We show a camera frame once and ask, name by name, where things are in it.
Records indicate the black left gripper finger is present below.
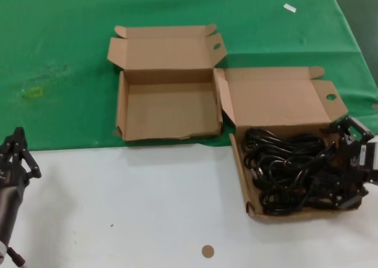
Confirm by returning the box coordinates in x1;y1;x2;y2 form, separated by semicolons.
14;127;42;179
0;133;17;165

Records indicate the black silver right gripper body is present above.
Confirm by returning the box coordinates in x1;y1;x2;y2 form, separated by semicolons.
336;134;378;189

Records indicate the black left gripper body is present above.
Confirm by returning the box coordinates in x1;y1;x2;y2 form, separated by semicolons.
0;158;30;242

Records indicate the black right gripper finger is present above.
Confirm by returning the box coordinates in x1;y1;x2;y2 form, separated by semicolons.
330;116;374;143
327;175;369;210

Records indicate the black power cable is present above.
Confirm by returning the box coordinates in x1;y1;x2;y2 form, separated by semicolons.
280;143;343;205
259;188;337;216
242;127;325;162
247;158;314;192

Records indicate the open brown cardboard box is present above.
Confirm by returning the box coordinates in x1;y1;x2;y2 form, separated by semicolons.
213;66;363;225

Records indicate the torn-edged open cardboard box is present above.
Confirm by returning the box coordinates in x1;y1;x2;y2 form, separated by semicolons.
106;24;227;141

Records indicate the green table cloth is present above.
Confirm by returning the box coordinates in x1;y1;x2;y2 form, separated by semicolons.
0;0;378;152

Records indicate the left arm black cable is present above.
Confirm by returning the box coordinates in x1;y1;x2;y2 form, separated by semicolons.
7;247;29;268

